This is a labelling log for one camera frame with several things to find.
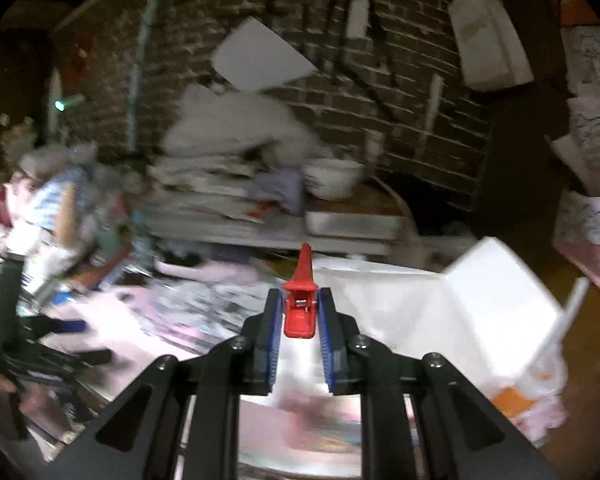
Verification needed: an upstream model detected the plush toy with checkered hat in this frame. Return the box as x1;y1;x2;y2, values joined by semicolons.
10;160;101;271

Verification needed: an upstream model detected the pink printed desk mat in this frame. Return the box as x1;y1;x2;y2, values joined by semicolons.
45;280;291;391

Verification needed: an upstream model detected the red plastic clip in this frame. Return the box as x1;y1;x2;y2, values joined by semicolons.
284;242;320;339

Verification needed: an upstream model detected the white shelf board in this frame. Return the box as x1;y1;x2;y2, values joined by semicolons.
145;220;396;257

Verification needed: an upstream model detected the white paper sheet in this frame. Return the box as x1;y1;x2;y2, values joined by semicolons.
211;16;318;93

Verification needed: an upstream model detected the white paper bag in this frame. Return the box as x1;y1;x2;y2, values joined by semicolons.
447;0;535;92

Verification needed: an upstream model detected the printed wall poster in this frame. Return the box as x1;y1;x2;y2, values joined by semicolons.
550;25;600;296

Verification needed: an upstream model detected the cardboard box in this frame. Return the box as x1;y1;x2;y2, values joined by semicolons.
305;185;406;241

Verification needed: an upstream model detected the teal wall pipe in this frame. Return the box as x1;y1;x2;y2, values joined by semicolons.
127;0;161;153

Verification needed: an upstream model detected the stack of books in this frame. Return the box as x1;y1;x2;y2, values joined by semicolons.
147;155;311;241

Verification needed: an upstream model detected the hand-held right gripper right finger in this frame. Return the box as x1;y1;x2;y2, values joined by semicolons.
317;286;561;480

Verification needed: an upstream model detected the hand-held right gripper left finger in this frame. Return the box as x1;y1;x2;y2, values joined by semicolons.
42;287;283;480

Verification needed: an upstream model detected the white fluffy fur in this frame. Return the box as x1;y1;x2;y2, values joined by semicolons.
162;85;326;166

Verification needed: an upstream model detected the white panda bowl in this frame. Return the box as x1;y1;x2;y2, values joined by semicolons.
302;158;366;201

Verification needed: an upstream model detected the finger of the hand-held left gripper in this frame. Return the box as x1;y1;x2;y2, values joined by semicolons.
40;349;113;367
27;316;87;336

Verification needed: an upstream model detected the purple cloth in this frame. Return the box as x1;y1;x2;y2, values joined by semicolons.
254;167;306;216

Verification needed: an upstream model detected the pink hair brush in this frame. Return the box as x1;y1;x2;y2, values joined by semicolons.
155;260;256;285

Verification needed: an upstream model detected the pink box with white flaps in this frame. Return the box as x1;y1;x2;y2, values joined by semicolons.
312;236;592;443

